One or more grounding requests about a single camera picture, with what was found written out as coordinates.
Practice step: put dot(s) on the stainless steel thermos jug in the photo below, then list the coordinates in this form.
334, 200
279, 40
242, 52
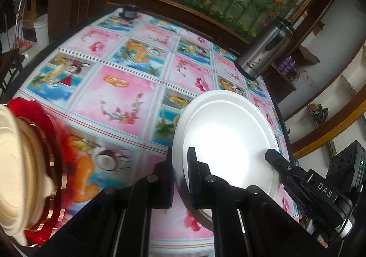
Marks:
263, 51

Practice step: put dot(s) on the mop with pink head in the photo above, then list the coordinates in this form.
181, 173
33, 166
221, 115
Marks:
21, 44

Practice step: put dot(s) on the white plate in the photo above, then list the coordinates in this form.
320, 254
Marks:
228, 145

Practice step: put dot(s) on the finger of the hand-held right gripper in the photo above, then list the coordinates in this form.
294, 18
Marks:
278, 161

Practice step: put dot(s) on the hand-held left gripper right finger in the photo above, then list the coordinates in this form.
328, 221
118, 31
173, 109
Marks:
191, 182

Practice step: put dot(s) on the white foam bowl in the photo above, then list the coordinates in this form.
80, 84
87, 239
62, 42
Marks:
226, 94

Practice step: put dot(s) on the wooden side table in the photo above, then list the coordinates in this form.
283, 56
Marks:
8, 65

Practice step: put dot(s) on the white plastic bucket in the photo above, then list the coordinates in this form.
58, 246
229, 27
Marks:
41, 31

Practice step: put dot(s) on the small black device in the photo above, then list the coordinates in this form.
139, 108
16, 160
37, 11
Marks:
130, 12

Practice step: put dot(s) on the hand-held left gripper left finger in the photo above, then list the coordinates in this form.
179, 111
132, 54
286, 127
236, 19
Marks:
170, 185

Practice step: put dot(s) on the brown wooden cabinet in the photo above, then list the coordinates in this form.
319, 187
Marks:
85, 5

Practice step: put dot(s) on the large red plastic plate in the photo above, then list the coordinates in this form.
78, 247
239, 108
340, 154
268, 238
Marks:
25, 108

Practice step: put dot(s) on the purple bottle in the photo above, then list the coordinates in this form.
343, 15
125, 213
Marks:
291, 65
284, 64

